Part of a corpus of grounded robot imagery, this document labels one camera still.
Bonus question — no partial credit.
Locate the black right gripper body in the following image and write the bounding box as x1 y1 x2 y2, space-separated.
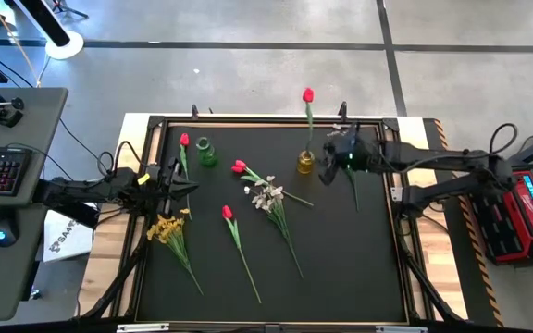
324 122 374 175

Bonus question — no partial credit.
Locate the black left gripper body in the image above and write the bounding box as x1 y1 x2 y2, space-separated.
148 156 180 218

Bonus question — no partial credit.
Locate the yellow flower bunch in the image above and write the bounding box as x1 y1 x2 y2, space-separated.
145 207 205 296

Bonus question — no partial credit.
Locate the double-headed red tulip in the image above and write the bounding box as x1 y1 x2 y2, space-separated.
230 159 315 208

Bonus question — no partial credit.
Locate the white flower bunch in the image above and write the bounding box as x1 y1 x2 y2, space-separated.
242 174 304 279

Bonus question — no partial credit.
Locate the yellow glass vase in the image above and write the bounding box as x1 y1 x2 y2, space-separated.
296 149 316 176

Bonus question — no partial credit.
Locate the green glass vase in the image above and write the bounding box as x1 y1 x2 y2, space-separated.
195 136 219 168

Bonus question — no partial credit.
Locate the black table mat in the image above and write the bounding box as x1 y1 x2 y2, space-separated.
135 124 409 324

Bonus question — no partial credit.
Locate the white printed paper sign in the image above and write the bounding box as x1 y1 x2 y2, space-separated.
43 209 95 264

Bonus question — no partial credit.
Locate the black yellow hazard tape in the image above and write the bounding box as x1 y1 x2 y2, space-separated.
432 117 504 328

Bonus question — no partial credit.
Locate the black computer mouse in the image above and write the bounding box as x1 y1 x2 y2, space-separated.
0 208 20 249

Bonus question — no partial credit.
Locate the red black power unit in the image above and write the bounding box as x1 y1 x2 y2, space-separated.
472 169 533 265

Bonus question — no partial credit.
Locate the black tripod stand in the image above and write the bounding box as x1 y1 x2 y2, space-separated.
49 0 90 20

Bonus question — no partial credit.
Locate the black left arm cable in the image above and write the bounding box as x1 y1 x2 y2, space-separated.
95 140 150 178

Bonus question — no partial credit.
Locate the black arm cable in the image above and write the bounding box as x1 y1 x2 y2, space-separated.
95 140 150 178
488 122 520 156

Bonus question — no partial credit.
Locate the black aluminium table frame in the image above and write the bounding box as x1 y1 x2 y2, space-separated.
79 104 469 333

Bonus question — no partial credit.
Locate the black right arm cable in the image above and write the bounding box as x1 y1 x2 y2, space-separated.
488 122 520 156

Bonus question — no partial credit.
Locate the thin yellow cord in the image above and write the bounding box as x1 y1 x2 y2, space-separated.
0 0 42 89

